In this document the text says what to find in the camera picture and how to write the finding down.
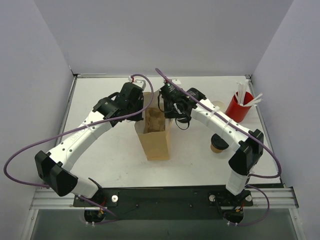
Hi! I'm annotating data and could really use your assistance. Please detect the red straw holder cup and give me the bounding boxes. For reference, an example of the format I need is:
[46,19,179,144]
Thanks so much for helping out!
[224,92,251,123]

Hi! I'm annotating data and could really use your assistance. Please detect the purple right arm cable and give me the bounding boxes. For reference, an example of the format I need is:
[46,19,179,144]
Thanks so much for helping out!
[155,67,283,227]

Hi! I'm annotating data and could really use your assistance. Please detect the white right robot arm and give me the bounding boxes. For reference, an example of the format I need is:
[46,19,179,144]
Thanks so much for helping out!
[159,81,264,196]

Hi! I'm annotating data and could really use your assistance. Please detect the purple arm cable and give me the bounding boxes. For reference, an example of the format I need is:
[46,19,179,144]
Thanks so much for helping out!
[3,73,154,225]
[155,67,283,227]

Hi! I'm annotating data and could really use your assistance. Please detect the white wrapped straws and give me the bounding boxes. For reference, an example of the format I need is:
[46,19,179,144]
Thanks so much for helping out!
[234,79,263,107]

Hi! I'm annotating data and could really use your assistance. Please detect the brown paper coffee cup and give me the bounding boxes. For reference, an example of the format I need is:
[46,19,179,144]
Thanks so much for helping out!
[210,144,223,154]

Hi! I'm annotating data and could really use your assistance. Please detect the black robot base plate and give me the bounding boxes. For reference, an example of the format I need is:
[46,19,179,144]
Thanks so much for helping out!
[73,185,253,223]

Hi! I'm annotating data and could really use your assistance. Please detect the black plastic cup lid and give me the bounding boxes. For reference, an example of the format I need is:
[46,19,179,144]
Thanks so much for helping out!
[211,133,229,151]

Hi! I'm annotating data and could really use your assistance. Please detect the brown pulp cup carrier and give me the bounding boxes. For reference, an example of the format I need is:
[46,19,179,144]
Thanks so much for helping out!
[145,108,166,133]

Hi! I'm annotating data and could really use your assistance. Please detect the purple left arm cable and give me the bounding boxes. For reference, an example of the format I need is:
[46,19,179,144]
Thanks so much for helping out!
[3,73,154,225]

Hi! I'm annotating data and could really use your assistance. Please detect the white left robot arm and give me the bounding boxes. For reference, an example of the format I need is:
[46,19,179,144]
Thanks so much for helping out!
[34,80,146,206]

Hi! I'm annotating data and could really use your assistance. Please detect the stacked brown paper cups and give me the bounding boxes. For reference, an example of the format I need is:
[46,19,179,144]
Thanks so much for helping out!
[211,100,225,108]

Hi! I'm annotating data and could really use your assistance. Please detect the aluminium rail frame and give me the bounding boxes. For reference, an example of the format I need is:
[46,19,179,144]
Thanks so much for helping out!
[29,188,298,210]

